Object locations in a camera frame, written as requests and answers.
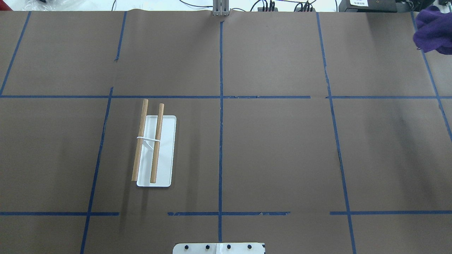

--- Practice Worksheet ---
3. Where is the white rack bracket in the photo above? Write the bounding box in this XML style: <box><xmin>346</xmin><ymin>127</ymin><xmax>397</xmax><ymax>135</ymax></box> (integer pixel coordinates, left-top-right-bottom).
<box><xmin>137</xmin><ymin>137</ymin><xmax>160</xmax><ymax>151</ymax></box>

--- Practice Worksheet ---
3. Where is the black device with label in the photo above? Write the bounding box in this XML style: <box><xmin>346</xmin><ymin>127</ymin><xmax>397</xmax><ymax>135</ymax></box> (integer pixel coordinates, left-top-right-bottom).
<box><xmin>338</xmin><ymin>0</ymin><xmax>414</xmax><ymax>13</ymax></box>

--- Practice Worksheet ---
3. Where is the wooden rack bar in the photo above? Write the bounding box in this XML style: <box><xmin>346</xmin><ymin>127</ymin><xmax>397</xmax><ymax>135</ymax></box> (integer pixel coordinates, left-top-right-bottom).
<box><xmin>150</xmin><ymin>103</ymin><xmax>165</xmax><ymax>183</ymax></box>
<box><xmin>131</xmin><ymin>99</ymin><xmax>149</xmax><ymax>181</ymax></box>

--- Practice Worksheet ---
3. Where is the purple towel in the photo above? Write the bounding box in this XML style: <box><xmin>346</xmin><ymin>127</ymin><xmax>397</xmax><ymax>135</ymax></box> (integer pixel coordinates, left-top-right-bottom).
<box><xmin>413</xmin><ymin>5</ymin><xmax>452</xmax><ymax>55</ymax></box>

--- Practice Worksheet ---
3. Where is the white rack base tray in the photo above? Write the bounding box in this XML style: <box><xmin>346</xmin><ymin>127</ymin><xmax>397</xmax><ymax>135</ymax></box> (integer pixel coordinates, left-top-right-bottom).
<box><xmin>137</xmin><ymin>115</ymin><xmax>177</xmax><ymax>188</ymax></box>

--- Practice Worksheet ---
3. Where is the left wooden rack bar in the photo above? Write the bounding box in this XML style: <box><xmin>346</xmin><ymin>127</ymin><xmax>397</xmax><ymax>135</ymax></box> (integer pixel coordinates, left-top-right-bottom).
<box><xmin>131</xmin><ymin>99</ymin><xmax>149</xmax><ymax>181</ymax></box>

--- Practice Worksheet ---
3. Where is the white mounting plate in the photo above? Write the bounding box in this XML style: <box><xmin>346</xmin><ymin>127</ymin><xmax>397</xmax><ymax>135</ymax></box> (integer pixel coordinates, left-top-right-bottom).
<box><xmin>172</xmin><ymin>242</ymin><xmax>266</xmax><ymax>254</ymax></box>

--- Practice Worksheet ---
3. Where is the black power strip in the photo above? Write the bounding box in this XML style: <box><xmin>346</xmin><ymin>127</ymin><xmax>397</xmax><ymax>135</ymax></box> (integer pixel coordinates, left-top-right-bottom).
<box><xmin>256</xmin><ymin>0</ymin><xmax>278</xmax><ymax>12</ymax></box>

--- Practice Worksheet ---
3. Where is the right wooden rack bar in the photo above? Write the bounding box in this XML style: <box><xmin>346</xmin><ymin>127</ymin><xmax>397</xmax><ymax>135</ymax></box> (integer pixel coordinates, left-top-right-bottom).
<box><xmin>150</xmin><ymin>103</ymin><xmax>165</xmax><ymax>183</ymax></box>

